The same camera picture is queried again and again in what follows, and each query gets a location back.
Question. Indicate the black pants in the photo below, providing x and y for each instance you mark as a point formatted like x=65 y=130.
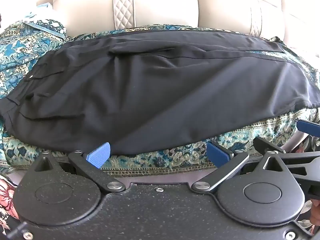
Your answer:
x=150 y=92

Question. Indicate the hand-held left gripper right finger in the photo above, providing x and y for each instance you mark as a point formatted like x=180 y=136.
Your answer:
x=217 y=153

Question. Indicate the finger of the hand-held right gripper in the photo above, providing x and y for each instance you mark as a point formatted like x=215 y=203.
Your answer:
x=268 y=145
x=309 y=127

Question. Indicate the teal paisley blanket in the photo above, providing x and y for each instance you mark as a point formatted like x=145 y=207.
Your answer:
x=15 y=55

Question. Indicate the light blue cloth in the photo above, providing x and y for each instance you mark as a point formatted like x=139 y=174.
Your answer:
x=41 y=11

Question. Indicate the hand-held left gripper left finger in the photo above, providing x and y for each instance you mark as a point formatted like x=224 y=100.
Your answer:
x=99 y=153

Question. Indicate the beige leather sofa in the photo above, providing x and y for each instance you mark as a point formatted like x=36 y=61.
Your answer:
x=162 y=2

